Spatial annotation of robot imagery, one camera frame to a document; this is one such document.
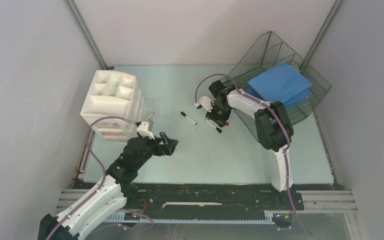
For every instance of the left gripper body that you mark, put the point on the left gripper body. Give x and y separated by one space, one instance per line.
153 148

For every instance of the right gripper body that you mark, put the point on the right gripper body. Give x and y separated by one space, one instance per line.
219 114

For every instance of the black cap marker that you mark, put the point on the black cap marker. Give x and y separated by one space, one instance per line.
214 125
188 117

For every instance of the white plastic drawer organizer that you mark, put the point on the white plastic drawer organizer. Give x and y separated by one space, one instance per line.
114 93

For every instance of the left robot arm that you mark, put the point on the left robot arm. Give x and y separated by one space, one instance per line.
110 194

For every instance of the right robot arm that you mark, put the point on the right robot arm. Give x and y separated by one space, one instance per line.
273 127

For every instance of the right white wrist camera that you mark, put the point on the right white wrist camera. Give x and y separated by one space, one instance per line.
206 103

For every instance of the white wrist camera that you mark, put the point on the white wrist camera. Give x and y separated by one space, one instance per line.
144 129
206 103

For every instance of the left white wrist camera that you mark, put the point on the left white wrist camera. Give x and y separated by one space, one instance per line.
144 129

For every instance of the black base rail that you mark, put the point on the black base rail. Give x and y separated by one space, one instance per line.
208 202

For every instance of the green wire mesh organizer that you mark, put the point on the green wire mesh organizer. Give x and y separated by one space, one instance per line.
268 51

